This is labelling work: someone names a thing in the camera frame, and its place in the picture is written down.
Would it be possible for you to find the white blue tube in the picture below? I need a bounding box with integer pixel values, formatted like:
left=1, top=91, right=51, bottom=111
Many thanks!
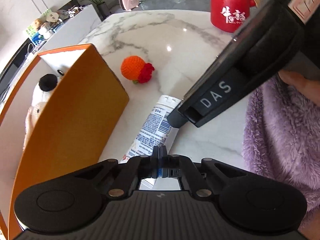
left=120, top=95, right=180, bottom=164

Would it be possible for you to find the right human hand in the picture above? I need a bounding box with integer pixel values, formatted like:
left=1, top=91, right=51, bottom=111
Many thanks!
left=278, top=70, right=320, bottom=106

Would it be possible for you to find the orange crochet ball toy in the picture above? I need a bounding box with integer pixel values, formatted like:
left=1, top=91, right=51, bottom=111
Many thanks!
left=120, top=55, right=155, bottom=83

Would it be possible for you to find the white pink crochet bunny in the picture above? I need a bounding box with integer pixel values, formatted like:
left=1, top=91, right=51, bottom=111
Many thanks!
left=23, top=104, right=41, bottom=151

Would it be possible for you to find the red ceramic mug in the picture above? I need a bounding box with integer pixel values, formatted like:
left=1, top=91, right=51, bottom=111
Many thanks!
left=210, top=0, right=257, bottom=33

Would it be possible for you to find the orange cardboard storage box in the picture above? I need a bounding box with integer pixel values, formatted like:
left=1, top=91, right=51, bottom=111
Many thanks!
left=1, top=44, right=129, bottom=239

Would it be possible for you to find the purple fluffy sleeve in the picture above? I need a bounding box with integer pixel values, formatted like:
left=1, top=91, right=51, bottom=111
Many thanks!
left=241, top=75, right=320, bottom=233

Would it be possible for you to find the panda plush toy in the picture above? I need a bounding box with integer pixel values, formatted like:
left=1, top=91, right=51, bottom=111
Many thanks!
left=31, top=74, right=62, bottom=124

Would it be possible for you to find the white marble tv cabinet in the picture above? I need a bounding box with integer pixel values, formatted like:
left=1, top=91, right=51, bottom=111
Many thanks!
left=27, top=5, right=102, bottom=55

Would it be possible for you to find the pink space heater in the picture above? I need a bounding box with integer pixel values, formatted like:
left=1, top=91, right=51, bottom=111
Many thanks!
left=118, top=0, right=140, bottom=11

